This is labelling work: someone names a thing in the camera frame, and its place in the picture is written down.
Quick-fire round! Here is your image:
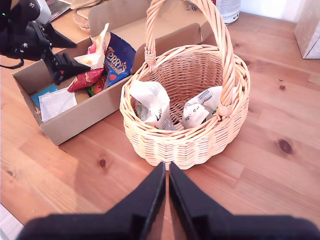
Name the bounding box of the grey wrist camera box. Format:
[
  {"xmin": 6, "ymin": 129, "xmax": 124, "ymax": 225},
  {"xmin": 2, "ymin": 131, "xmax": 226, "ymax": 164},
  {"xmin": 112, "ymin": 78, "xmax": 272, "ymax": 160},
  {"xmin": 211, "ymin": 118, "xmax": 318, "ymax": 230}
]
[{"xmin": 33, "ymin": 0, "xmax": 53, "ymax": 25}]

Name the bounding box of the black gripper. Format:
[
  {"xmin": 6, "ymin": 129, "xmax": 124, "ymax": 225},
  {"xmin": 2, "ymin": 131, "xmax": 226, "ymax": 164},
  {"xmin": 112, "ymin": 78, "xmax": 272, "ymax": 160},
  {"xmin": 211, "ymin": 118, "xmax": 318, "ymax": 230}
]
[{"xmin": 11, "ymin": 21, "xmax": 91, "ymax": 87}]

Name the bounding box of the white paper leaflet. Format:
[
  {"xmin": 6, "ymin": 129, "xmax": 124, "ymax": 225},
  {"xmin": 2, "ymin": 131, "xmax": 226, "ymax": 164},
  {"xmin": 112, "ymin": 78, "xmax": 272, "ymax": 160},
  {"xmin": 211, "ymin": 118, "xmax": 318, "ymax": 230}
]
[{"xmin": 38, "ymin": 87, "xmax": 78, "ymax": 123}]

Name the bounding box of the dark laptop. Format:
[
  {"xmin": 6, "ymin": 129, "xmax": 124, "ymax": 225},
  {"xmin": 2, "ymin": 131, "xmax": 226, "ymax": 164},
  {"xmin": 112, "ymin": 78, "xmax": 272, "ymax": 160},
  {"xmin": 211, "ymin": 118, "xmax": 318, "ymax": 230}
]
[{"xmin": 48, "ymin": 0, "xmax": 73, "ymax": 23}]

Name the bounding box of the blue Terry's orange egg bag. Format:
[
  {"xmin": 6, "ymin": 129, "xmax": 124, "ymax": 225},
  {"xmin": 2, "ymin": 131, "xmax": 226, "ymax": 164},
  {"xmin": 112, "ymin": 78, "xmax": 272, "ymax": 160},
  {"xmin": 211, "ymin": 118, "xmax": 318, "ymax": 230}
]
[{"xmin": 102, "ymin": 31, "xmax": 137, "ymax": 90}]

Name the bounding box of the red and yellow egg bag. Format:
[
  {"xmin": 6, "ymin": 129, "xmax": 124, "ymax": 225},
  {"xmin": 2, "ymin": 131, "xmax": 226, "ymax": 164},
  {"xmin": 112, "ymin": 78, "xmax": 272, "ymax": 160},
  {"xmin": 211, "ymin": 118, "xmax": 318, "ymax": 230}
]
[{"xmin": 66, "ymin": 22, "xmax": 111, "ymax": 93}]

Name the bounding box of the black cable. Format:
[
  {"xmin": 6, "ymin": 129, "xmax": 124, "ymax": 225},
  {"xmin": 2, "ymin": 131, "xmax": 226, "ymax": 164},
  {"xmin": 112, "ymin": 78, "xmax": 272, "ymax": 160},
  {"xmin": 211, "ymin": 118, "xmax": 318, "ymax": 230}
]
[{"xmin": 0, "ymin": 57, "xmax": 25, "ymax": 71}]

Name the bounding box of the silver glitter box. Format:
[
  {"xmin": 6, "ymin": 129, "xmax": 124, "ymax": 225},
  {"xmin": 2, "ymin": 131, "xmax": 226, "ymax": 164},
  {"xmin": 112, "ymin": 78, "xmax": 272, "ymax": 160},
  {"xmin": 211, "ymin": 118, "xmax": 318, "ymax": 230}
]
[{"xmin": 293, "ymin": 0, "xmax": 320, "ymax": 60}]

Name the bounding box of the blue paper sheet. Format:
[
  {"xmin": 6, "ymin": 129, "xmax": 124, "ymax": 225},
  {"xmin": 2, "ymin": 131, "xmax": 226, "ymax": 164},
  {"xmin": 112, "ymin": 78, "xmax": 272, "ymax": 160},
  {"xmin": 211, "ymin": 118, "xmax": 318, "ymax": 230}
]
[{"xmin": 30, "ymin": 83, "xmax": 60, "ymax": 108}]

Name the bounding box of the white egg bag black script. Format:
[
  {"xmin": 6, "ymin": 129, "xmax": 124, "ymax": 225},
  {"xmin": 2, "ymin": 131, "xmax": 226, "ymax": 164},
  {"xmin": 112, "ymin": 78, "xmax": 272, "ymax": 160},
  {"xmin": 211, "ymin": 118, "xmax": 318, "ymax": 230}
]
[{"xmin": 129, "ymin": 79, "xmax": 177, "ymax": 131}]

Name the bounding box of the woven wicker basket with handle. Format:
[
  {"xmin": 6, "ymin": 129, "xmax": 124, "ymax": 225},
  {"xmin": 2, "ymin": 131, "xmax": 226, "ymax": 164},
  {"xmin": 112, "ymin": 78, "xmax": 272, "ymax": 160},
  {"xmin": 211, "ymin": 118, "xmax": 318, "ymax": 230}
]
[{"xmin": 119, "ymin": 0, "xmax": 252, "ymax": 171}]

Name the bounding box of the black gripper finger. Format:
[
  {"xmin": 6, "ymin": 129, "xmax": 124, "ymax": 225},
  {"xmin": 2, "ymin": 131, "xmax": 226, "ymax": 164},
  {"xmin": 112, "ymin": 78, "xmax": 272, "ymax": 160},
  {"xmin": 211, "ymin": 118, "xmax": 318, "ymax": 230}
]
[
  {"xmin": 104, "ymin": 161, "xmax": 167, "ymax": 240},
  {"xmin": 168, "ymin": 161, "xmax": 234, "ymax": 240}
]

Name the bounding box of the metal key ring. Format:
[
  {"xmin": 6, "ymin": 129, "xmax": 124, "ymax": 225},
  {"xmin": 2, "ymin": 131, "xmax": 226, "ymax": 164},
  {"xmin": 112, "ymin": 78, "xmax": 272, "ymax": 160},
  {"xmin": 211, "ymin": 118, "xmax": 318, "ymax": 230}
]
[{"xmin": 185, "ymin": 1, "xmax": 200, "ymax": 12}]

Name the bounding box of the brown cardboard box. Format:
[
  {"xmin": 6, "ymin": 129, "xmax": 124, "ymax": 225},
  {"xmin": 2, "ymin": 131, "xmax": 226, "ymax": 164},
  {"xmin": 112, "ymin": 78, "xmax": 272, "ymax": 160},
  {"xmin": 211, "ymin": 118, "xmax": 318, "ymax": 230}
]
[{"xmin": 11, "ymin": 0, "xmax": 218, "ymax": 147}]

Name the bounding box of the white egg bag green print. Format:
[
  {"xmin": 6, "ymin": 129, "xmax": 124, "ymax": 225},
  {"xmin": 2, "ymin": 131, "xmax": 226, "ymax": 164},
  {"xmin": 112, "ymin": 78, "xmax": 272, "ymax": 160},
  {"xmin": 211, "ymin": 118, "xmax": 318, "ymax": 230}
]
[{"xmin": 182, "ymin": 85, "xmax": 241, "ymax": 130}]

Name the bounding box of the round cork trivet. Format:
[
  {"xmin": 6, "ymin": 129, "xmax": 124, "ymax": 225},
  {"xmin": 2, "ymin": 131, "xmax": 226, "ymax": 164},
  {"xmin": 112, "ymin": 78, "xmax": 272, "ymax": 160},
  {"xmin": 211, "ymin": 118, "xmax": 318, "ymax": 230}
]
[
  {"xmin": 72, "ymin": 8, "xmax": 92, "ymax": 35},
  {"xmin": 69, "ymin": 0, "xmax": 101, "ymax": 10}
]

